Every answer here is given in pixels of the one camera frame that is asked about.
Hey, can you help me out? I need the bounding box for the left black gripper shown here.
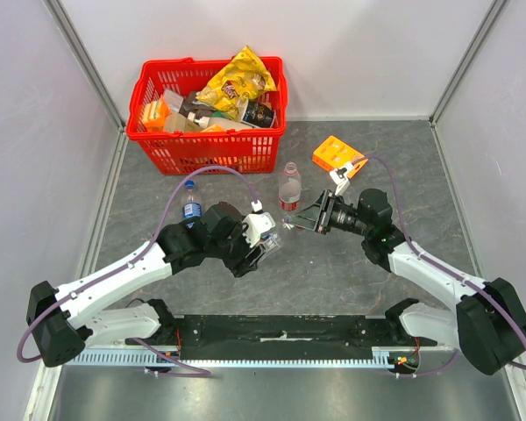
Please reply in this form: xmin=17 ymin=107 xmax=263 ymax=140
xmin=208 ymin=218 xmax=267 ymax=278

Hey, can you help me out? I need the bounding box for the small bottle white cap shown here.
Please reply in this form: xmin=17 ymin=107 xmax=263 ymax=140
xmin=259 ymin=220 xmax=294 ymax=261

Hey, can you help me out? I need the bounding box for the clear bottle red label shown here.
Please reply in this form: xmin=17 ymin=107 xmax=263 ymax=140
xmin=279 ymin=161 xmax=302 ymax=211

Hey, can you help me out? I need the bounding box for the clear bottle blue label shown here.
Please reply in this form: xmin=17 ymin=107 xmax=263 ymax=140
xmin=181 ymin=180 xmax=203 ymax=219

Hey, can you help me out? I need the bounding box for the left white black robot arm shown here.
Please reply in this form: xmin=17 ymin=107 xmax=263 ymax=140
xmin=24 ymin=202 xmax=275 ymax=367

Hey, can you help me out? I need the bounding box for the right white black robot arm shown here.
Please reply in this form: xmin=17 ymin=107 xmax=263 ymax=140
xmin=285 ymin=189 xmax=526 ymax=375

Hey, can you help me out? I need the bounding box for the beige pump bottle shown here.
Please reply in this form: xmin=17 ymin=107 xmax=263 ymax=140
xmin=163 ymin=113 xmax=252 ymax=133

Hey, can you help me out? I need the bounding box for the orange cardboard box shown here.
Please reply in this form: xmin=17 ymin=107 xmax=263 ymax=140
xmin=312 ymin=136 xmax=368 ymax=179

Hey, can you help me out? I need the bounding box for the red plastic shopping basket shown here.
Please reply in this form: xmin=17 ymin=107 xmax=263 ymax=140
xmin=126 ymin=56 xmax=288 ymax=175

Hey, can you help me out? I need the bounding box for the black instant noodle cup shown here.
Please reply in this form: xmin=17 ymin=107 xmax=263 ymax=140
xmin=238 ymin=100 xmax=276 ymax=129

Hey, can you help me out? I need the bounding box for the yellow chips bag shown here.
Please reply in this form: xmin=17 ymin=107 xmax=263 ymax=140
xmin=196 ymin=46 xmax=277 ymax=120

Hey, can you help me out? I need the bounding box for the brown snack packet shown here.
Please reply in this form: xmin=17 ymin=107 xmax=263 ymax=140
xmin=179 ymin=92 xmax=217 ymax=119

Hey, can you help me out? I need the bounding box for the orange yellow sponge pack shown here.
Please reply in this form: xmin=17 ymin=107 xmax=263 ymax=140
xmin=141 ymin=97 xmax=171 ymax=132

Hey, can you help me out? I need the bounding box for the clear plastic packet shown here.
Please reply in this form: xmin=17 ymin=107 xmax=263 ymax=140
xmin=163 ymin=89 xmax=184 ymax=113

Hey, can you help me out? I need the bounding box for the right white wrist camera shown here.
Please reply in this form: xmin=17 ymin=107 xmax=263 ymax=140
xmin=329 ymin=161 xmax=354 ymax=196

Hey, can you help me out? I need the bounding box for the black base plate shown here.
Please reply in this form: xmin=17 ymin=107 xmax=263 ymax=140
xmin=146 ymin=315 xmax=437 ymax=359

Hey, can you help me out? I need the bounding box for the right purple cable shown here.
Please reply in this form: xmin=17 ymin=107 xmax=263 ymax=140
xmin=352 ymin=153 xmax=526 ymax=380

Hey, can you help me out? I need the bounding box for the purple cable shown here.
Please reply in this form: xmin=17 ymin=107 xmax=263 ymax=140
xmin=352 ymin=153 xmax=526 ymax=380
xmin=17 ymin=164 xmax=264 ymax=380

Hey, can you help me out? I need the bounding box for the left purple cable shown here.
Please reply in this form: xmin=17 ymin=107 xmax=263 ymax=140
xmin=17 ymin=164 xmax=264 ymax=380

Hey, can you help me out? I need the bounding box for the white slotted cable duct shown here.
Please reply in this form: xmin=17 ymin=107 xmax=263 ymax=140
xmin=66 ymin=347 xmax=401 ymax=369

